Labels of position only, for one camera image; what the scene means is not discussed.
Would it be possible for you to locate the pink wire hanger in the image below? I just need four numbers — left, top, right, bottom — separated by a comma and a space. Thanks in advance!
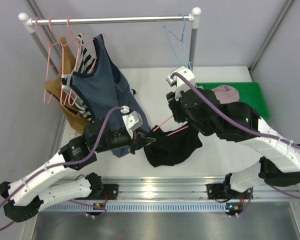
151, 115, 189, 137

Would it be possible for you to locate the black tank top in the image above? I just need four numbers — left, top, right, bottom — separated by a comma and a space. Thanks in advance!
143, 124, 203, 168

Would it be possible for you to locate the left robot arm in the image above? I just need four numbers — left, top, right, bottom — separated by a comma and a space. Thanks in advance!
0, 118, 156, 223

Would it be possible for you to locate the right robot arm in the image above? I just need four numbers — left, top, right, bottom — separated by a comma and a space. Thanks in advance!
166, 88, 300, 199

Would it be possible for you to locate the blue tank top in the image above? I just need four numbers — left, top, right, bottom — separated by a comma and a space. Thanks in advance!
72, 34, 151, 158

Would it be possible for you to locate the brown tank top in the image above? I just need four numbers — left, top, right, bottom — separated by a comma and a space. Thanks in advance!
45, 36, 90, 134

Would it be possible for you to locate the striped tank top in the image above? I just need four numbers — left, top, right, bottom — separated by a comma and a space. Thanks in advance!
61, 33, 96, 121

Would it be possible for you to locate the pink hanger with brown top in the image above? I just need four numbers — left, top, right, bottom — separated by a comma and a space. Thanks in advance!
34, 16, 59, 105

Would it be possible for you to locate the pink hanger with striped top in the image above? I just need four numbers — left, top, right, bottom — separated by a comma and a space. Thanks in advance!
45, 17, 76, 108

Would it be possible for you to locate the pink crumpled garment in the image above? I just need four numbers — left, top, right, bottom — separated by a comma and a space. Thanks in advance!
212, 84, 240, 104

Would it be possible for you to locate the green plastic tray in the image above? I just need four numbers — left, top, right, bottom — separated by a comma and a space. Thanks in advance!
196, 82, 270, 120

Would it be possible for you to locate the silver clothes rack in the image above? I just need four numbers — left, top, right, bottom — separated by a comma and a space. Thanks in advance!
18, 7, 202, 74

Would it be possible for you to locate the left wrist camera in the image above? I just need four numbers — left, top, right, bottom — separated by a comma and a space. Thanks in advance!
120, 105, 143, 139

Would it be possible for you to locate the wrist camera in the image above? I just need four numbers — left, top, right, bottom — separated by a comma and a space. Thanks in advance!
120, 105, 143, 139
166, 66, 196, 101

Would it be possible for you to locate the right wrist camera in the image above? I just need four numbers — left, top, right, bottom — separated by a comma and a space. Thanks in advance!
166, 66, 196, 101

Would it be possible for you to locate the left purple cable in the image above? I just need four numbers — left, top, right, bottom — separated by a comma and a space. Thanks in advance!
0, 106, 130, 232

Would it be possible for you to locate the purple cable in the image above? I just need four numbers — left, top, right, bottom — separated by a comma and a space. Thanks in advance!
0, 106, 130, 232
170, 72, 300, 218

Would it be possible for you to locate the aluminium mounting rail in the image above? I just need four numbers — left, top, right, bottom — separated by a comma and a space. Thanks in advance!
49, 176, 300, 202

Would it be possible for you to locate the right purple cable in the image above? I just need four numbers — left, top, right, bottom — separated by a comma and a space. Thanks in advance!
170, 72, 300, 218

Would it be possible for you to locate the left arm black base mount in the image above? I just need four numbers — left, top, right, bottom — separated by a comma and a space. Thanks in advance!
85, 173, 119, 200

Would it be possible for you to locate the perforated cable duct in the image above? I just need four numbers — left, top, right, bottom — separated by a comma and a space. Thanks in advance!
44, 201, 243, 213

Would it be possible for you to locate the light blue wire hanger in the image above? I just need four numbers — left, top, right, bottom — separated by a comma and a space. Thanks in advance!
163, 13, 193, 70

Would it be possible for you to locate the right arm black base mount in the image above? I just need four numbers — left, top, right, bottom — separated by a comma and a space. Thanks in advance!
206, 173, 240, 203

